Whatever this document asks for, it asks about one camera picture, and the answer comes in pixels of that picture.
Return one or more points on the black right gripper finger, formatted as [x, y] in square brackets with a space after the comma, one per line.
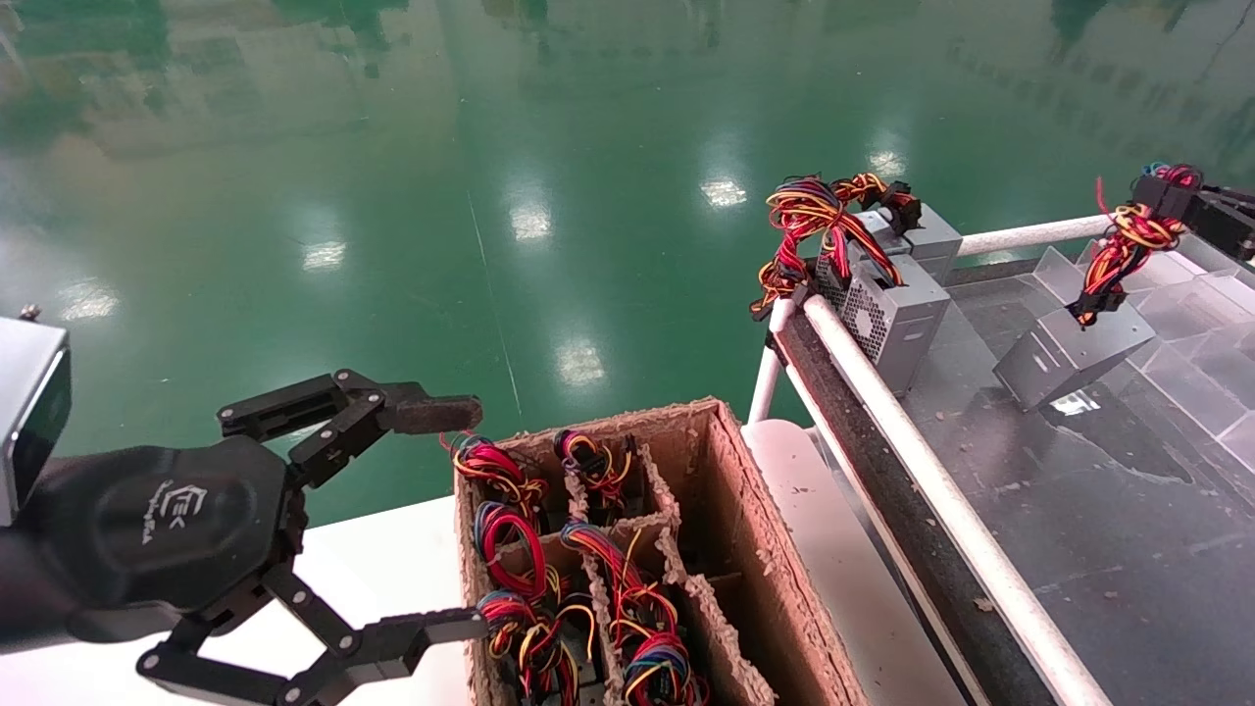
[1177, 199]
[1230, 237]

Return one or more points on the brown cardboard divider box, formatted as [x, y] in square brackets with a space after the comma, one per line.
[745, 510]

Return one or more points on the vented grey power supply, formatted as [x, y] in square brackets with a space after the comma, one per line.
[902, 324]

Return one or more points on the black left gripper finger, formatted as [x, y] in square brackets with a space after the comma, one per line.
[431, 414]

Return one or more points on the dark conveyor belt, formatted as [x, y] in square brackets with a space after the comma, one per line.
[1079, 549]

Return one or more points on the white pipe leg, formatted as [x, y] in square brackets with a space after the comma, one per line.
[768, 378]

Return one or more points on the long white pipe rail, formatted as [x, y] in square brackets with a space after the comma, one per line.
[929, 471]

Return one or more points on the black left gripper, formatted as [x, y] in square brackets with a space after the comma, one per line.
[147, 529]

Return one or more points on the clear acrylic divider tray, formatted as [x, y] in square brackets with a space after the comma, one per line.
[1206, 392]

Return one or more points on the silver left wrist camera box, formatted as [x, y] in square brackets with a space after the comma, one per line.
[25, 412]

